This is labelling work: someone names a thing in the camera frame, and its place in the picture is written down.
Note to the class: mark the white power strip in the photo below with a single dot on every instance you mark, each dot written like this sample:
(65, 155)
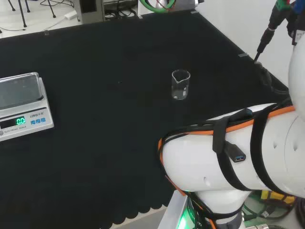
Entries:
(70, 15)

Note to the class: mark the black usb connector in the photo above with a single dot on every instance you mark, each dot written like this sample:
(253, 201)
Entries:
(236, 153)

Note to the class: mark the grey metal base plate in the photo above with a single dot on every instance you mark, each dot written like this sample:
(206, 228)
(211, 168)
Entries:
(174, 210)

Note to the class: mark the white electronic balance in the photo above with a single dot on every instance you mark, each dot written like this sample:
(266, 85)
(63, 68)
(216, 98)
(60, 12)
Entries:
(26, 114)

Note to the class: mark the black bench cloth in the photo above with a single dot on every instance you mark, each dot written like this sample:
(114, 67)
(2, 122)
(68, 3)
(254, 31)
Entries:
(107, 143)

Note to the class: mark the clear glass beaker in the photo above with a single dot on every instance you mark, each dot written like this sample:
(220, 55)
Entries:
(180, 88)

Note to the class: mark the black tripod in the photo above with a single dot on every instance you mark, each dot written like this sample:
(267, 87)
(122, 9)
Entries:
(22, 12)

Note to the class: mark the grey metal cabinet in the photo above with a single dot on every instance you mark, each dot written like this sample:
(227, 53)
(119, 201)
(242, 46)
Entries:
(89, 10)

